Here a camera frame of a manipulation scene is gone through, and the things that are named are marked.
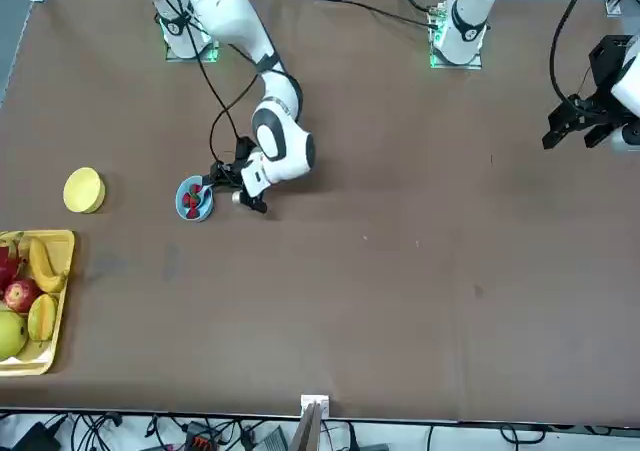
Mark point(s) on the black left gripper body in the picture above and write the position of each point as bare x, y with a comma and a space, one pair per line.
610, 61

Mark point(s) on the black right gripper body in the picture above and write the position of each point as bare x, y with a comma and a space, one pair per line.
232, 173

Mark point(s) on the light blue plastic spoon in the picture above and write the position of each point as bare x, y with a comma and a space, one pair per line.
205, 191

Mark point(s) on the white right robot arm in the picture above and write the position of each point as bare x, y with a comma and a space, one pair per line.
225, 11

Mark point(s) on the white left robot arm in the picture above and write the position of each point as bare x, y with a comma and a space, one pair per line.
467, 1

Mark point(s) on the small blue bowl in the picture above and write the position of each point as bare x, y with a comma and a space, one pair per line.
207, 213

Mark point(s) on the small yellow bowl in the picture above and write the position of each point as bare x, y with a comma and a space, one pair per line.
82, 191

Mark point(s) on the yellow plastic tray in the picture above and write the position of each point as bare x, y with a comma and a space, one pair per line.
60, 243

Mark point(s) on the yellow banana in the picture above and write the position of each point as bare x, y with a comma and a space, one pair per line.
40, 266

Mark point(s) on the yellow green starfruit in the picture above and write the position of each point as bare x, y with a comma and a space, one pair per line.
41, 318

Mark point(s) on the pink dragon fruit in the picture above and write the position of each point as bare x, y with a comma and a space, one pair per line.
6, 268

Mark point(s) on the red apple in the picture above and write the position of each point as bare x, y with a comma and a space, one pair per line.
20, 296

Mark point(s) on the green apple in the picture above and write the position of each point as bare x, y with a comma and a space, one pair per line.
10, 336

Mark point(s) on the red black electronic device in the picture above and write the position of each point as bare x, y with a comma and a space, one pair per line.
202, 441

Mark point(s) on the black power adapter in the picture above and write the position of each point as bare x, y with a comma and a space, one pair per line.
35, 441

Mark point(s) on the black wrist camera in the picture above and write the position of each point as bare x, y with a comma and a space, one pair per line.
252, 203

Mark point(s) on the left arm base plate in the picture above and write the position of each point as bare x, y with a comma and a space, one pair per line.
470, 66

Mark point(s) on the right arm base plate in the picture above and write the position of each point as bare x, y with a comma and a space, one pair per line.
172, 59

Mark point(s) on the aluminium camera post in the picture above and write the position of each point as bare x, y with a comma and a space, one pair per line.
315, 401

